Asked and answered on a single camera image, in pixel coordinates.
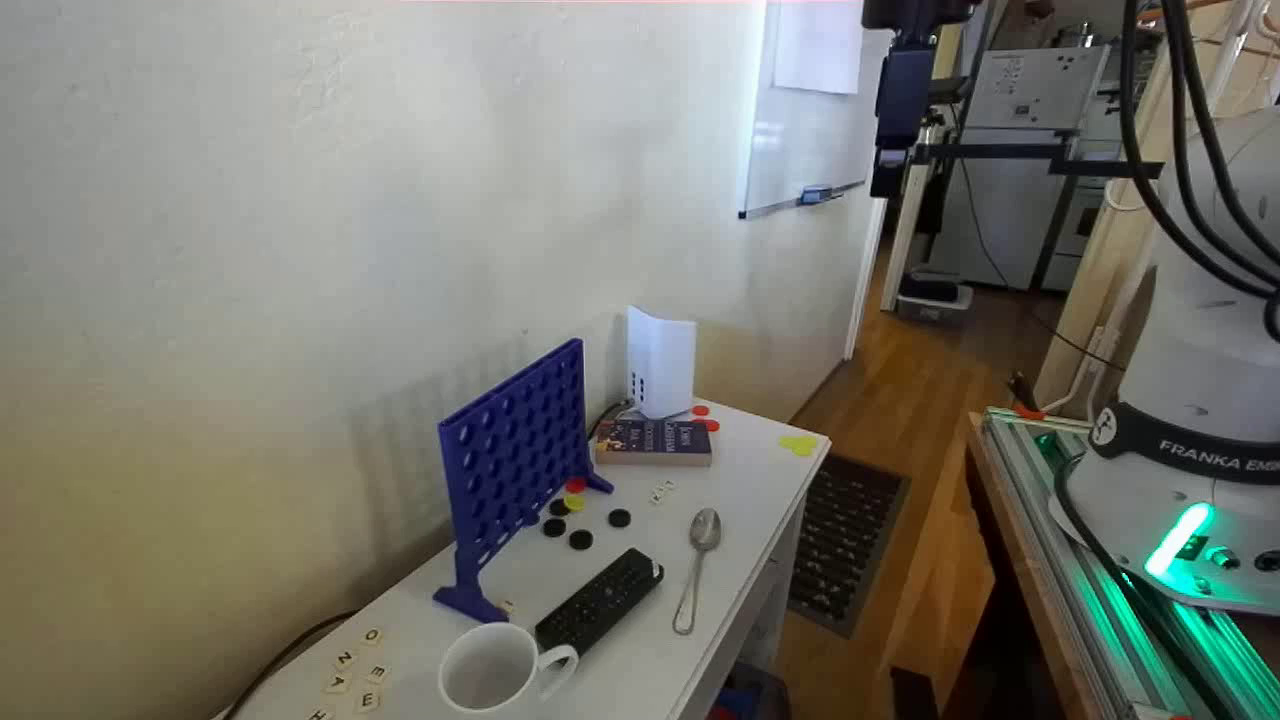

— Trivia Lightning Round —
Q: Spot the white plastic container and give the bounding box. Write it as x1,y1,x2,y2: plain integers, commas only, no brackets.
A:
618,305,699,425

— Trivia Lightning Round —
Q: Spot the purple book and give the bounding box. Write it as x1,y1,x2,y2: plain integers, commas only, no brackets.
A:
591,413,714,466

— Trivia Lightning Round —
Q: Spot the blue connect four grid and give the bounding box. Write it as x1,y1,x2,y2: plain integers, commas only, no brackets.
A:
430,337,614,629

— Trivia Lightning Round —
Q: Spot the metal spoon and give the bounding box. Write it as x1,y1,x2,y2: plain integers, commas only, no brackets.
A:
668,505,726,640

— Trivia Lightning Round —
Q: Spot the black remote control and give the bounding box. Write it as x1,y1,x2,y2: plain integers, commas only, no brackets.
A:
532,545,668,658

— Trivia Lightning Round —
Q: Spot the black floor vent grate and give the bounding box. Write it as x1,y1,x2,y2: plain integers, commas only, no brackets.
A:
788,450,913,640

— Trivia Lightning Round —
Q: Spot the white whiteboard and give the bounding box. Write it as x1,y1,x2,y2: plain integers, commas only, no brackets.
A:
736,0,897,223

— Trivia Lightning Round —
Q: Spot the white floor device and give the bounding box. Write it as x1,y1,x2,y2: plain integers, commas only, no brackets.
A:
890,261,981,322

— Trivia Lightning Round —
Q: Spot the white side table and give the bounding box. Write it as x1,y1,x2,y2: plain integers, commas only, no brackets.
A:
214,396,830,720

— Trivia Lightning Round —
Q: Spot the white ceramic mug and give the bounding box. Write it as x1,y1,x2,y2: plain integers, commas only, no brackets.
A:
436,620,582,720

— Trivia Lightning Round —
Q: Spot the colourful game box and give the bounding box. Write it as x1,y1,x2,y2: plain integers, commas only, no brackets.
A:
709,658,792,720

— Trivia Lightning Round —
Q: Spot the white paper sheet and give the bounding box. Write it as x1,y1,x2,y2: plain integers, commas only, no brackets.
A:
769,0,869,99

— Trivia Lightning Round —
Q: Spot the grey metal cabinet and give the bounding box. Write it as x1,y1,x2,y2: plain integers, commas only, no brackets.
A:
927,41,1138,294

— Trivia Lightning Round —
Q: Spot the beige wooden cabinet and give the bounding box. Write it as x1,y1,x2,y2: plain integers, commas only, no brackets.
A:
1029,172,1167,413

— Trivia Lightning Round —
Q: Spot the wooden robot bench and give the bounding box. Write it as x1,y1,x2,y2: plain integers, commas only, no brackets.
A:
962,406,1111,720

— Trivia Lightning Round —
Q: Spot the black metal frame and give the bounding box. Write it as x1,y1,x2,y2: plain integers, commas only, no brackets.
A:
861,0,1167,201

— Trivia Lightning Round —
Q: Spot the aluminium rail frame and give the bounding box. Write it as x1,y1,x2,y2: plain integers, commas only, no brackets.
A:
977,405,1280,720

